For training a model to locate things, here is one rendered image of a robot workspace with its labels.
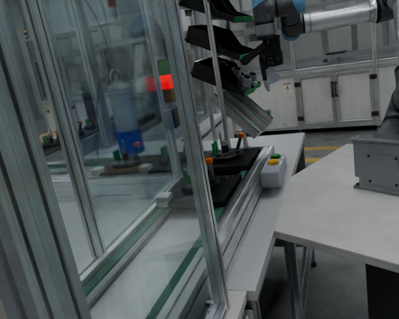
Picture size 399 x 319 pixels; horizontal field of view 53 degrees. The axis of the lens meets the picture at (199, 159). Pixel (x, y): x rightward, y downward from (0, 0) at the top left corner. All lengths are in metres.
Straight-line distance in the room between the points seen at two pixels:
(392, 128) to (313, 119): 4.27
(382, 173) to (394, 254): 0.40
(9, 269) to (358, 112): 5.36
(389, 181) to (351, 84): 4.12
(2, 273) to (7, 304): 0.03
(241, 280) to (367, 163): 0.66
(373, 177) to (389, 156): 0.10
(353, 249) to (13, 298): 0.92
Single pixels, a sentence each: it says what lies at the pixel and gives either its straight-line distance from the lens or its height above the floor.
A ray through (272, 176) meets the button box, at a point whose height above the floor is 0.94.
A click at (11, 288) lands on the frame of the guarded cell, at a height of 1.27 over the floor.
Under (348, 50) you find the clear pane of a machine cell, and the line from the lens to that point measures 5.50.
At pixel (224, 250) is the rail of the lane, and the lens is 1.06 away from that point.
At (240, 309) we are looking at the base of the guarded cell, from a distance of 0.97.
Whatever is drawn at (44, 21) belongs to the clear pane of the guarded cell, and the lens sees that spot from 0.47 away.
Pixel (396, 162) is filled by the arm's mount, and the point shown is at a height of 0.97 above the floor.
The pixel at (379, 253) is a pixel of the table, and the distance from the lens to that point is 1.15.
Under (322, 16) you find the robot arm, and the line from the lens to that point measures 1.70.
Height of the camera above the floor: 1.45
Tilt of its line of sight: 16 degrees down
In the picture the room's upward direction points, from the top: 10 degrees counter-clockwise
